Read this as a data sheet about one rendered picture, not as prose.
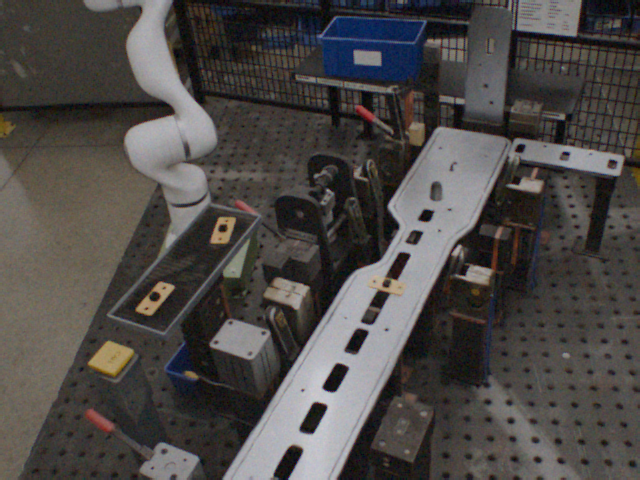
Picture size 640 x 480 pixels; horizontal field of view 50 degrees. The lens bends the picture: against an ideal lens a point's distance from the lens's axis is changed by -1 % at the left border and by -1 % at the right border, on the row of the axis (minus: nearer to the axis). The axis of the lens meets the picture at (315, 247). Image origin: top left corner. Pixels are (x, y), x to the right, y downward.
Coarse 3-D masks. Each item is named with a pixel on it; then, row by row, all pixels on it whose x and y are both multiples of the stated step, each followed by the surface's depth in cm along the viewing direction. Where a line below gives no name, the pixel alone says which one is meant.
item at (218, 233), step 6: (222, 222) 151; (228, 222) 151; (234, 222) 151; (216, 228) 150; (222, 228) 148; (228, 228) 150; (216, 234) 148; (222, 234) 148; (228, 234) 148; (216, 240) 147; (222, 240) 147; (228, 240) 147
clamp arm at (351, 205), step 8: (352, 200) 163; (344, 208) 163; (352, 208) 163; (352, 216) 164; (360, 216) 167; (352, 224) 165; (360, 224) 167; (352, 232) 167; (360, 232) 167; (360, 240) 168
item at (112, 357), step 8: (112, 344) 128; (104, 352) 127; (112, 352) 126; (120, 352) 126; (128, 352) 126; (96, 360) 125; (104, 360) 125; (112, 360) 125; (120, 360) 125; (128, 360) 126; (96, 368) 124; (104, 368) 124; (112, 368) 124; (120, 368) 124
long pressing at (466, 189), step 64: (448, 128) 201; (448, 192) 178; (384, 256) 162; (448, 256) 162; (320, 320) 149; (384, 320) 147; (320, 384) 136; (384, 384) 136; (256, 448) 127; (320, 448) 126
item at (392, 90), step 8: (392, 88) 178; (392, 96) 177; (400, 96) 176; (392, 104) 178; (400, 104) 181; (392, 112) 180; (400, 112) 182; (392, 120) 182; (400, 120) 184; (392, 128) 183; (400, 128) 184; (400, 136) 184; (408, 144) 188
